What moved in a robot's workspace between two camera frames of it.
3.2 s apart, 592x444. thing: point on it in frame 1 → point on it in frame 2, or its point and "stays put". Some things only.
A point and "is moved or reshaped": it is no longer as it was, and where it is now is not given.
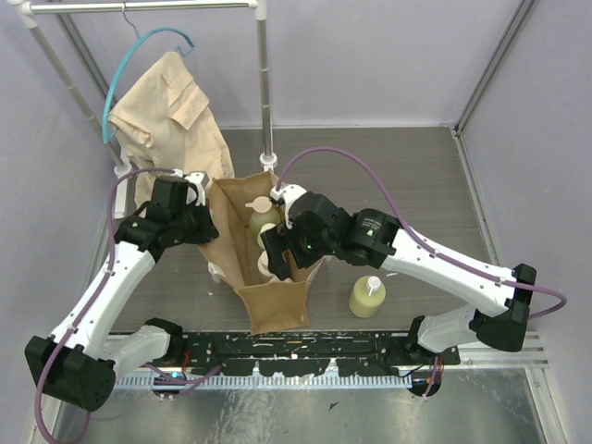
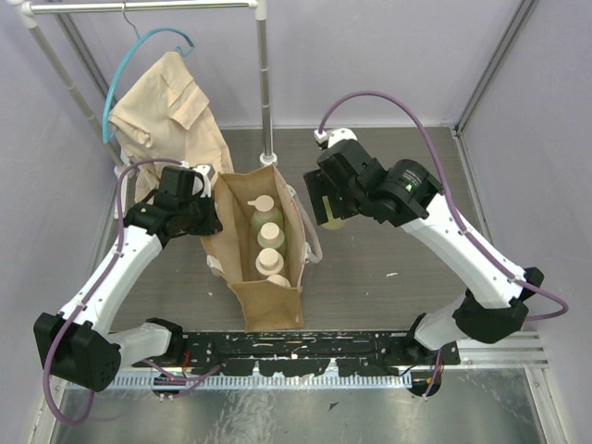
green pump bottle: x=265 y=212 stays put
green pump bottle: x=366 y=296 is moved or reshaped
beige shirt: x=162 y=124 stays put
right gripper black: x=278 y=239 → x=318 y=185
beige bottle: x=263 y=264 stays put
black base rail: x=307 y=353 stays put
